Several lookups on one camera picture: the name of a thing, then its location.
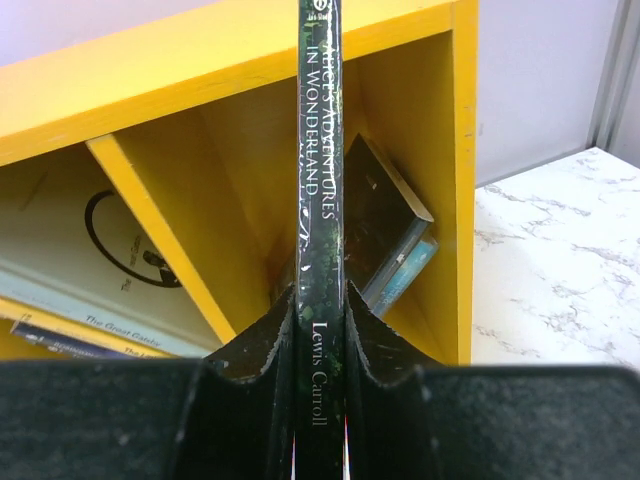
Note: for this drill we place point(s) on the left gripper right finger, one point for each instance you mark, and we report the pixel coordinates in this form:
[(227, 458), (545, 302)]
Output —
[(385, 356)]

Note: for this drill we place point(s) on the right aluminium frame post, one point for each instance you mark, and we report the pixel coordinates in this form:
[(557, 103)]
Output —
[(616, 78)]

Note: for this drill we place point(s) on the blue 20000 Leagues book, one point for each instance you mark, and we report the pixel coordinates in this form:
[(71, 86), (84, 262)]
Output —
[(409, 269)]

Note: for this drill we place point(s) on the yellow wooden two-slot shelf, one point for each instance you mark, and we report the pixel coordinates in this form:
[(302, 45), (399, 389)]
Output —
[(193, 117)]

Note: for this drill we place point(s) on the green Alice Wonderland book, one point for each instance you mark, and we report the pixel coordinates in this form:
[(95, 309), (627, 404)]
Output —
[(319, 265)]

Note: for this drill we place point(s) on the dark Wuthering Heights book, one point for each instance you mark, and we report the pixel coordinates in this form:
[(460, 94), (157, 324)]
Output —
[(384, 218)]

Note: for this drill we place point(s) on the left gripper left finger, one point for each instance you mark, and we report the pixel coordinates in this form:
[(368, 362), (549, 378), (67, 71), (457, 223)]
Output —
[(265, 346)]

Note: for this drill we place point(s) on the clear plastic file folder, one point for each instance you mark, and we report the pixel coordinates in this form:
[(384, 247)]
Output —
[(71, 246)]

